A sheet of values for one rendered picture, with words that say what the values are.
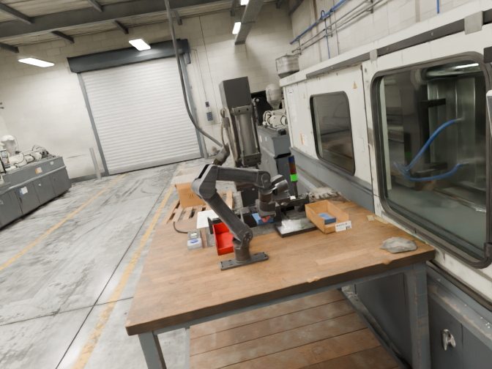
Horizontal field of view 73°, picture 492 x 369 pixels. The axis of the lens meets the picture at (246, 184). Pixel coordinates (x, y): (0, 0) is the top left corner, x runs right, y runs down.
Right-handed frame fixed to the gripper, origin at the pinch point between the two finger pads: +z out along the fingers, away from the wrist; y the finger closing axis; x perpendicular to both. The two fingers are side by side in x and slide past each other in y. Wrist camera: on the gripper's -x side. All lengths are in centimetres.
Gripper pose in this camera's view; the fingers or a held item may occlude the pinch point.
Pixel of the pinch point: (265, 220)
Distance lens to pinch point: 150.8
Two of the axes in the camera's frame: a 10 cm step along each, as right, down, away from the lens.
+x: -9.7, 1.9, -1.5
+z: 0.3, 7.1, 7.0
